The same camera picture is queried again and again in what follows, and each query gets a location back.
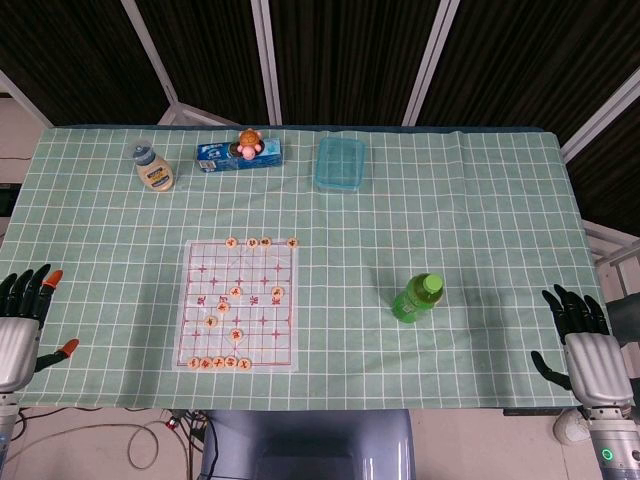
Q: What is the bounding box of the clear blue plastic container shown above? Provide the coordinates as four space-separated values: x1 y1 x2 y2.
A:
314 137 368 194

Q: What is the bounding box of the blue grey robot torso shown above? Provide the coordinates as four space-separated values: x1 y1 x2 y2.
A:
201 409 416 480

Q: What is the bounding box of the green tea bottle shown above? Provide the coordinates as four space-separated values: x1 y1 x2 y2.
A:
391 273 445 325

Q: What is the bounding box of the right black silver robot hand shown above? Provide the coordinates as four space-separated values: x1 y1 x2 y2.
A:
530 283 635 409

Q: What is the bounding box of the cream salad dressing bottle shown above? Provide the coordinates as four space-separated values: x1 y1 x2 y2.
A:
129 139 175 194

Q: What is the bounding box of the dark grey panel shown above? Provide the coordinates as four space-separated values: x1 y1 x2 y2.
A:
604 294 640 346

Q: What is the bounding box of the translucent xiangqi board sheet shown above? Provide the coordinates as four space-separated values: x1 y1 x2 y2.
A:
173 239 300 372

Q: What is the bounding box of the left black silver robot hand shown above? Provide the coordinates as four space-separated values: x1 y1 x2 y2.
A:
0 263 80 394

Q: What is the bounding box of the white metal rack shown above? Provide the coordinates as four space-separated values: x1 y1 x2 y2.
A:
582 219 640 281

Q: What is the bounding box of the pink turtle toy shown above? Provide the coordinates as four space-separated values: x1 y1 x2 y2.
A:
235 128 261 161

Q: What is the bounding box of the black partition panel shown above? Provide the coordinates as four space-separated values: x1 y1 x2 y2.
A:
134 0 274 126
0 0 169 126
417 0 640 136
269 0 441 126

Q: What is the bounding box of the blue cookie box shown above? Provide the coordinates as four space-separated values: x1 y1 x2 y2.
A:
196 138 285 174

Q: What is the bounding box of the white partition frame post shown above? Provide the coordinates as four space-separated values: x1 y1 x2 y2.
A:
251 0 282 126
0 69 56 126
559 67 640 164
402 0 461 126
119 0 179 104

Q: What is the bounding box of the black box device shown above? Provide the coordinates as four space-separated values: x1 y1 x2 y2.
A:
0 183 21 217

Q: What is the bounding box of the white sneaker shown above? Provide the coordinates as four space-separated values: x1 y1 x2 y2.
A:
552 407 591 445

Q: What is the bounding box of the white floor cable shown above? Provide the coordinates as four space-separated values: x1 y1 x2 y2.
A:
127 419 191 474

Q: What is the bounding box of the green checkered tablecloth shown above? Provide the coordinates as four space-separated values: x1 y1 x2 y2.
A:
0 124 604 411

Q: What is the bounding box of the white partition foot frame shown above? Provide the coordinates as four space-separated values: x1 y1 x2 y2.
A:
157 99 241 126

